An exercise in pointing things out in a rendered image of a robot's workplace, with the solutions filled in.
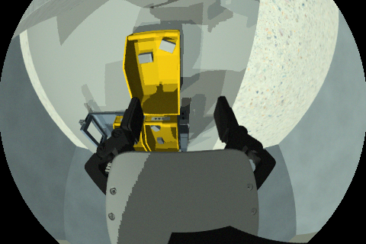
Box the black case with handle cutout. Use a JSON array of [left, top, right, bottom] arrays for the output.
[[105, 163, 111, 175]]

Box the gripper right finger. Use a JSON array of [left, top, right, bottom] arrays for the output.
[[213, 96, 276, 190]]

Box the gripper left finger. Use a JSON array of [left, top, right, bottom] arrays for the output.
[[85, 97, 144, 195]]

